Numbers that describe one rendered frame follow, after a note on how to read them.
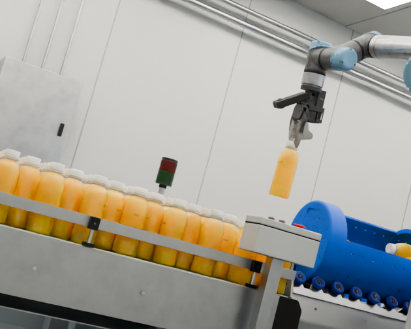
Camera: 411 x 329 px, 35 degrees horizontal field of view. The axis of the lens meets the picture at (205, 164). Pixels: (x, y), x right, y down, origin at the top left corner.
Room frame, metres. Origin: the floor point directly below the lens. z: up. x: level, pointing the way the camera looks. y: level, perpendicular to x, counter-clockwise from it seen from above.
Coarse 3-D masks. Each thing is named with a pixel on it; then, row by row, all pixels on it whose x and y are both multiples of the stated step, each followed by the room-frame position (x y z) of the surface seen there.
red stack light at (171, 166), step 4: (164, 160) 2.41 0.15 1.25; (160, 164) 2.42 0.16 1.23; (164, 164) 2.41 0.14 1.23; (168, 164) 2.40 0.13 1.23; (172, 164) 2.41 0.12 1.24; (176, 164) 2.42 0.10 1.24; (160, 168) 2.41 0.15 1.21; (164, 168) 2.40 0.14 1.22; (168, 168) 2.40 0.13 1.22; (172, 168) 2.41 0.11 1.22; (176, 168) 2.43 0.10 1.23; (172, 172) 2.41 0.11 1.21
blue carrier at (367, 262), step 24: (312, 216) 2.24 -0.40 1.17; (336, 216) 2.16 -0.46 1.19; (336, 240) 2.13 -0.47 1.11; (360, 240) 2.47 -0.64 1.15; (384, 240) 2.48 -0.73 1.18; (408, 240) 2.49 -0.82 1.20; (336, 264) 2.15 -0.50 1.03; (360, 264) 2.17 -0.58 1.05; (384, 264) 2.20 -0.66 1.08; (408, 264) 2.23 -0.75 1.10; (360, 288) 2.23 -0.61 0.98; (384, 288) 2.24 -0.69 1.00; (408, 288) 2.26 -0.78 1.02
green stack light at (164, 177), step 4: (160, 172) 2.41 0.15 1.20; (164, 172) 2.40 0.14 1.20; (168, 172) 2.40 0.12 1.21; (160, 176) 2.41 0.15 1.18; (164, 176) 2.40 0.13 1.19; (168, 176) 2.40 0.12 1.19; (172, 176) 2.42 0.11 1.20; (156, 180) 2.42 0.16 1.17; (160, 180) 2.40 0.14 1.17; (164, 180) 2.40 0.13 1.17; (168, 180) 2.41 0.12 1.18; (172, 180) 2.42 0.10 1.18; (164, 184) 2.40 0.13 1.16; (168, 184) 2.41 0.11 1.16
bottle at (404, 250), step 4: (396, 244) 2.38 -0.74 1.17; (400, 244) 2.37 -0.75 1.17; (404, 244) 2.37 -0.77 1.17; (408, 244) 2.38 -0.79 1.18; (396, 248) 2.36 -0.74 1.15; (400, 248) 2.36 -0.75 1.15; (404, 248) 2.36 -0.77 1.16; (408, 248) 2.36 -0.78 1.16; (396, 252) 2.36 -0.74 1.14; (400, 252) 2.36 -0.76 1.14; (404, 252) 2.35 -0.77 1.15; (408, 252) 2.36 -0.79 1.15; (400, 256) 2.36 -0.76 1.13; (404, 256) 2.36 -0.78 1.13; (408, 256) 2.36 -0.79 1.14
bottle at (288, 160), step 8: (288, 152) 2.17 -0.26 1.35; (296, 152) 2.18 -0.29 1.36; (280, 160) 2.18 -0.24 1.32; (288, 160) 2.17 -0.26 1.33; (296, 160) 2.18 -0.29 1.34; (280, 168) 2.18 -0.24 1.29; (288, 168) 2.17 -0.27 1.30; (280, 176) 2.18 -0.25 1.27; (288, 176) 2.17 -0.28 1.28; (272, 184) 2.20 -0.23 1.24; (280, 184) 2.18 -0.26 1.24; (288, 184) 2.18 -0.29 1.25; (272, 192) 2.19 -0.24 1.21; (280, 192) 2.18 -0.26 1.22; (288, 192) 2.19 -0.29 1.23
